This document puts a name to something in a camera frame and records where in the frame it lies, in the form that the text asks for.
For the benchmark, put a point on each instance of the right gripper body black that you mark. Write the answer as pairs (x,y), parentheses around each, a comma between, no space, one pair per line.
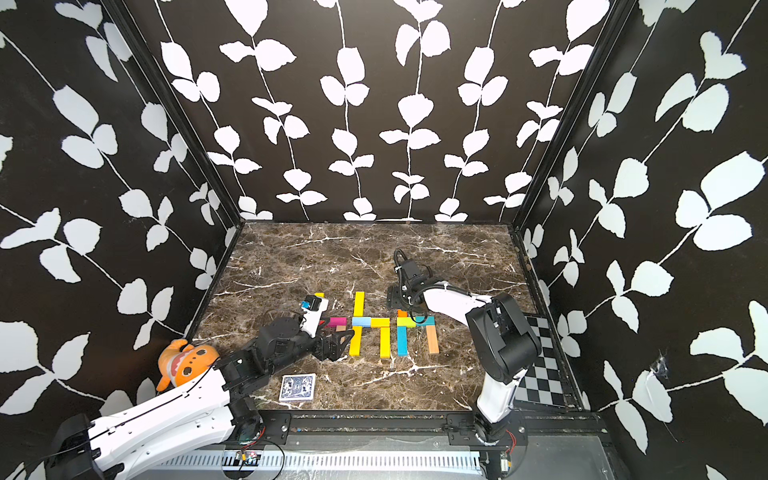
(400,298)

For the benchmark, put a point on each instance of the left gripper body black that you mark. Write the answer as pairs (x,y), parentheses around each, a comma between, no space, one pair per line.
(316,346)

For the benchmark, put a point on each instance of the magenta block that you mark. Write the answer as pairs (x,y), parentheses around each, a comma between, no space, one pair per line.
(337,322)

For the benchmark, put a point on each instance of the teal short block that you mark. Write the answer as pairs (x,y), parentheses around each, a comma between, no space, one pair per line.
(426,321)

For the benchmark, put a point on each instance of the light blue short block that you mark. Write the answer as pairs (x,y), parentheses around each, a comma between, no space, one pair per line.
(365,322)

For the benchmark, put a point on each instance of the lime green short block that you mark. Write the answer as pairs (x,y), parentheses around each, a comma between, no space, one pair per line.
(406,322)

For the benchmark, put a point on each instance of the amber short block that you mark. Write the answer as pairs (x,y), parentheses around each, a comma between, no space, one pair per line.
(380,323)

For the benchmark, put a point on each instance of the amber long block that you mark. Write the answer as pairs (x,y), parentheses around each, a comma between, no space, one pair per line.
(385,343)

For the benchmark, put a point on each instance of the cyan long block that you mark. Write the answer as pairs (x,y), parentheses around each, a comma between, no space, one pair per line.
(402,341)

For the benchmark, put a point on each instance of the natural wood long block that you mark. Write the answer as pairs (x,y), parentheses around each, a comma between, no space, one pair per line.
(432,339)

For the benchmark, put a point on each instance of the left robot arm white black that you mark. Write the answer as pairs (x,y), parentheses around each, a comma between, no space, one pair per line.
(205,411)

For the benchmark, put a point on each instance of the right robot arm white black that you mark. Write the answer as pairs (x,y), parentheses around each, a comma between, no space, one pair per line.
(504,341)

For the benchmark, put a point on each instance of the orange plush toy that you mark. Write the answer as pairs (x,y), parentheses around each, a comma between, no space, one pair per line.
(181,362)

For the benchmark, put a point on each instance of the black white checkerboard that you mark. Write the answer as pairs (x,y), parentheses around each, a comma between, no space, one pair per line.
(542,383)

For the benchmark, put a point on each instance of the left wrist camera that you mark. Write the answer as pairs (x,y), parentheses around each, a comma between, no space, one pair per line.
(313,306)

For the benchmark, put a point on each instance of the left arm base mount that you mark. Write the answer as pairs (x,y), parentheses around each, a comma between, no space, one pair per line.
(268,425)

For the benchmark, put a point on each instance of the white perforated rail strip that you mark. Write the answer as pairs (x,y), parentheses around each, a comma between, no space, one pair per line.
(225,461)

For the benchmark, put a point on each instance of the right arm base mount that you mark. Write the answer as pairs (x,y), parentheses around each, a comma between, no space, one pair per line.
(474,430)

